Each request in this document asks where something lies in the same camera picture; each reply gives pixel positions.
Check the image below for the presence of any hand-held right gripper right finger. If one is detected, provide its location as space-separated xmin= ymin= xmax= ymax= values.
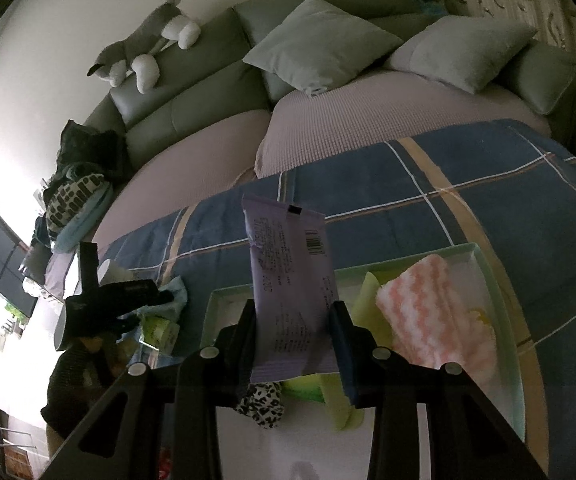
xmin=328 ymin=300 xmax=551 ymax=480

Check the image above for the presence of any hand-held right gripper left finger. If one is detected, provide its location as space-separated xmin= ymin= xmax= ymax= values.
xmin=38 ymin=300 xmax=259 ymax=480

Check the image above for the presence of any white box with green rim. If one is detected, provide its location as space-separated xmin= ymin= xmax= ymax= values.
xmin=199 ymin=242 xmax=526 ymax=480

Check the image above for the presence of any leopard print cloth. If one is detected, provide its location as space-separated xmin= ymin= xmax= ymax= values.
xmin=233 ymin=381 xmax=287 ymax=431

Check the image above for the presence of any bright green cloth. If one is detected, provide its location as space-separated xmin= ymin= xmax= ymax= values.
xmin=282 ymin=374 xmax=325 ymax=403

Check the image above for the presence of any yellow-green cloth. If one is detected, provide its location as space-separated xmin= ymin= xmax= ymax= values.
xmin=318 ymin=271 xmax=383 ymax=431

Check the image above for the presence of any purple wipes packet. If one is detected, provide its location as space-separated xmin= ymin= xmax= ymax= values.
xmin=241 ymin=194 xmax=341 ymax=381

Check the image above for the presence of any pink white fuzzy towel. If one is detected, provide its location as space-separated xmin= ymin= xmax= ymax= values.
xmin=375 ymin=253 xmax=498 ymax=371

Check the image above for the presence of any white capped bottle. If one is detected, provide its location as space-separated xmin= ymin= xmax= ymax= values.
xmin=97 ymin=259 xmax=134 ymax=283

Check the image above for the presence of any white bottle with green label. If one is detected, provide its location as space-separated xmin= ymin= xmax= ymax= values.
xmin=139 ymin=314 xmax=179 ymax=357

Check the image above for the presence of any light blue cloth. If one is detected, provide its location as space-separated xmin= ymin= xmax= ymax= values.
xmin=135 ymin=276 xmax=189 ymax=331

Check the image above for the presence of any teal cushion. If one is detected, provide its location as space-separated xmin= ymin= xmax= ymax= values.
xmin=50 ymin=185 xmax=114 ymax=253

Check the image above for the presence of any leopard print cushion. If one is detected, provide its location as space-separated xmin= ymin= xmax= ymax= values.
xmin=43 ymin=172 xmax=106 ymax=241

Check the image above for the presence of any pink waffle bed cover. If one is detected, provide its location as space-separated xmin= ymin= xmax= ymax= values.
xmin=90 ymin=110 xmax=271 ymax=248
xmin=255 ymin=67 xmax=553 ymax=181

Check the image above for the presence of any pile of dark clothes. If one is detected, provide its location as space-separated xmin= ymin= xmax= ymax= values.
xmin=55 ymin=120 xmax=131 ymax=186

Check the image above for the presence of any blue plaid quilt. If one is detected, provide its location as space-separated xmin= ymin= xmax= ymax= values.
xmin=45 ymin=119 xmax=576 ymax=480

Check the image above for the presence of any grey upholstered headboard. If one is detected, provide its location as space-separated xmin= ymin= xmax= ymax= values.
xmin=83 ymin=0 xmax=448 ymax=171

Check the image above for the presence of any grey white husky plush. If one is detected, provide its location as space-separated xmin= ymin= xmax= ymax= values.
xmin=86 ymin=0 xmax=202 ymax=95

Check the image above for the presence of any light green pillow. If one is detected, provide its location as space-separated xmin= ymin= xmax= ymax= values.
xmin=243 ymin=0 xmax=403 ymax=97
xmin=383 ymin=15 xmax=538 ymax=95

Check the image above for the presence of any grey cushion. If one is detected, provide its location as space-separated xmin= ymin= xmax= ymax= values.
xmin=500 ymin=40 xmax=576 ymax=116

